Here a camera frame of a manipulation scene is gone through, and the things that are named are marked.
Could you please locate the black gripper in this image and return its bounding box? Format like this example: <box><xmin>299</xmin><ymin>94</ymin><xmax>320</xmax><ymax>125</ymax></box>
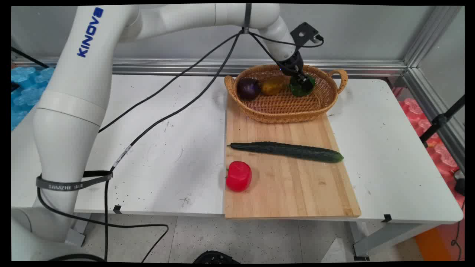
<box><xmin>277</xmin><ymin>50</ymin><xmax>314</xmax><ymax>88</ymax></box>

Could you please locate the long dark green cucumber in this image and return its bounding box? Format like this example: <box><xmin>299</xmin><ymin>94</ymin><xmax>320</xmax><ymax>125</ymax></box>
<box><xmin>227</xmin><ymin>141</ymin><xmax>344</xmax><ymax>164</ymax></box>

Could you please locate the green bell pepper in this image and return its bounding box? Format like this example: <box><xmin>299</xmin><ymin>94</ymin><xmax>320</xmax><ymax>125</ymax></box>
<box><xmin>289</xmin><ymin>75</ymin><xmax>316</xmax><ymax>98</ymax></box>

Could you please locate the yellow bell pepper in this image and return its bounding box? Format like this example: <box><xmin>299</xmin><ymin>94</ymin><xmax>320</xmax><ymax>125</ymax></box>
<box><xmin>261</xmin><ymin>76</ymin><xmax>287</xmax><ymax>96</ymax></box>

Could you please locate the woven wicker basket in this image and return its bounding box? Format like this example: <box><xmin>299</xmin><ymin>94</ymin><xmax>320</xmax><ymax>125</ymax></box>
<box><xmin>224</xmin><ymin>65</ymin><xmax>349</xmax><ymax>123</ymax></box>

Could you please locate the purple eggplant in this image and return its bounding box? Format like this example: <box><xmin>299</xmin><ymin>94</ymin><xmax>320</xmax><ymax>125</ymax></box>
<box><xmin>237</xmin><ymin>77</ymin><xmax>261</xmax><ymax>101</ymax></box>

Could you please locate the wooden cutting board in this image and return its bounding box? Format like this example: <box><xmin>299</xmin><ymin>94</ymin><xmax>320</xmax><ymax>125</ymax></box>
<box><xmin>224</xmin><ymin>92</ymin><xmax>362</xmax><ymax>219</ymax></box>

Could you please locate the red bell pepper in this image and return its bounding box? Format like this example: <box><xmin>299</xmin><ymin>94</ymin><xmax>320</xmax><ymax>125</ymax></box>
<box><xmin>225</xmin><ymin>161</ymin><xmax>252</xmax><ymax>192</ymax></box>

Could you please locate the black tripod stand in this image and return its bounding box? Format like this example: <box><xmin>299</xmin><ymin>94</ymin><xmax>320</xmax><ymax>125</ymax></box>
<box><xmin>419</xmin><ymin>95</ymin><xmax>465</xmax><ymax>149</ymax></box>

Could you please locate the red foam mat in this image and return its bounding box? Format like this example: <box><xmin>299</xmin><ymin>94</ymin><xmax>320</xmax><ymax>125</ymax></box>
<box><xmin>398</xmin><ymin>97</ymin><xmax>465</xmax><ymax>208</ymax></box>

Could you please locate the grey table leg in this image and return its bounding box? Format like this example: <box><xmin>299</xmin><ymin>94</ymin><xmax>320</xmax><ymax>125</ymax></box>
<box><xmin>349</xmin><ymin>221</ymin><xmax>442</xmax><ymax>261</ymax></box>

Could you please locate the black round object on floor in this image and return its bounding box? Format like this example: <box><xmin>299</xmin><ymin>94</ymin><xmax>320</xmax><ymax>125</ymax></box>
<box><xmin>193</xmin><ymin>251</ymin><xmax>241</xmax><ymax>264</ymax></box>

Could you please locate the orange floor panel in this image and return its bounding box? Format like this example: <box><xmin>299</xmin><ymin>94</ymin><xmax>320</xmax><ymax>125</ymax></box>
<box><xmin>413</xmin><ymin>227</ymin><xmax>452</xmax><ymax>261</ymax></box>

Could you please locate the blue foam mat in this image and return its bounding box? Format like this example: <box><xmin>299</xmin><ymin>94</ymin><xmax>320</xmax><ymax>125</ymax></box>
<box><xmin>11</xmin><ymin>66</ymin><xmax>55</xmax><ymax>130</ymax></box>

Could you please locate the long black cable with label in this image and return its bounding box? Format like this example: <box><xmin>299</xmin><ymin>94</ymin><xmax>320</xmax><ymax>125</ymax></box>
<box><xmin>104</xmin><ymin>30</ymin><xmax>245</xmax><ymax>261</ymax></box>

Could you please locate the grey SAMZHE velcro strap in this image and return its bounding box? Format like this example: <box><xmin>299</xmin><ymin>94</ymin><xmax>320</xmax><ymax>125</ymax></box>
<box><xmin>36</xmin><ymin>170</ymin><xmax>113</xmax><ymax>192</ymax></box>

